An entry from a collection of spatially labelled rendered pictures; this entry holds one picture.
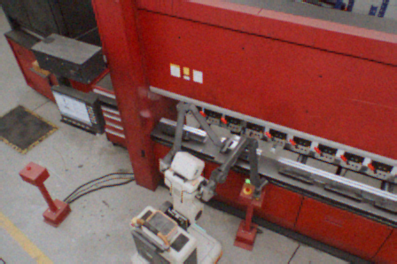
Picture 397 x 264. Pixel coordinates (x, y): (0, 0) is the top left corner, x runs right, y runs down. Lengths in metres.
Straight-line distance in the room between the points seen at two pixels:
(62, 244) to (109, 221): 0.51
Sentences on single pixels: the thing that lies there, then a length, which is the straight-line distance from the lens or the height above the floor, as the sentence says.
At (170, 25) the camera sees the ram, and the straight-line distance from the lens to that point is 2.85.
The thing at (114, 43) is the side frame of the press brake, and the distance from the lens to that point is 2.98.
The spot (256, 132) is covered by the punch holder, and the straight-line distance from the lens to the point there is 3.09.
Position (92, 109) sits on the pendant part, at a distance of 3.01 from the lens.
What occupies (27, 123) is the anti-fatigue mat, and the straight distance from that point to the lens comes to 5.53.
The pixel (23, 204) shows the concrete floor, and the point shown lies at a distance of 4.61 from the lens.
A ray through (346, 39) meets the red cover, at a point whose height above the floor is 2.26.
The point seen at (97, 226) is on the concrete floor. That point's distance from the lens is 4.13.
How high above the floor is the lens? 3.43
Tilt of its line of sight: 45 degrees down
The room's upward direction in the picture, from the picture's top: 2 degrees counter-clockwise
